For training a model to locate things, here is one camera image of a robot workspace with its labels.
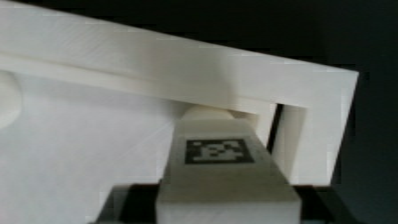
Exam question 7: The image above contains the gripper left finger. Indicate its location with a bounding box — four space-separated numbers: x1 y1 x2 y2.
87 183 160 224

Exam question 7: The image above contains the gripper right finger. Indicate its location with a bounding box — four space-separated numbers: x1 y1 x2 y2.
295 186 366 224

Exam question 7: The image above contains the white table leg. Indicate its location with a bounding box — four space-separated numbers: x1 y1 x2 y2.
156 106 302 224

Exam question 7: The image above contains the white square table top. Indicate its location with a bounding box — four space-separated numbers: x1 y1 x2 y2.
0 0 359 224

